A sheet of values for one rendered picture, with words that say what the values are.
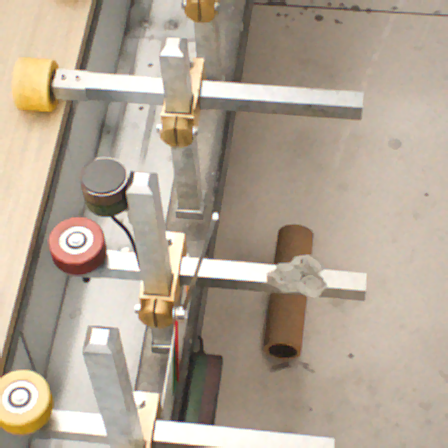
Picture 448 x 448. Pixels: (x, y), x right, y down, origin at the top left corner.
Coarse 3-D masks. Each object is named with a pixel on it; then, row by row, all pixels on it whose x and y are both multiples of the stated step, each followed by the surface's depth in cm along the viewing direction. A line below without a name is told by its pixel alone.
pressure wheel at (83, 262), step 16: (64, 224) 174; (80, 224) 174; (96, 224) 174; (64, 240) 173; (80, 240) 173; (96, 240) 173; (64, 256) 171; (80, 256) 171; (96, 256) 172; (80, 272) 173
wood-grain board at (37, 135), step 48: (0, 0) 200; (48, 0) 200; (96, 0) 203; (0, 48) 195; (48, 48) 194; (0, 96) 189; (0, 144) 184; (48, 144) 183; (0, 192) 179; (48, 192) 181; (0, 240) 174; (0, 288) 170; (0, 336) 165
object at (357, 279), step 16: (112, 256) 177; (128, 256) 177; (96, 272) 177; (112, 272) 176; (128, 272) 176; (192, 272) 175; (208, 272) 174; (224, 272) 174; (240, 272) 174; (256, 272) 174; (320, 272) 174; (336, 272) 174; (352, 272) 173; (224, 288) 176; (240, 288) 176; (256, 288) 175; (272, 288) 174; (336, 288) 172; (352, 288) 172
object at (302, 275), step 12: (288, 264) 173; (300, 264) 173; (312, 264) 173; (324, 264) 174; (276, 276) 172; (288, 276) 173; (300, 276) 172; (312, 276) 171; (288, 288) 171; (300, 288) 172; (312, 288) 172; (324, 288) 172
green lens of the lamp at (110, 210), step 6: (84, 198) 153; (126, 198) 153; (90, 204) 153; (120, 204) 153; (126, 204) 154; (90, 210) 155; (96, 210) 153; (102, 210) 153; (108, 210) 153; (114, 210) 153; (120, 210) 154; (102, 216) 154; (108, 216) 154
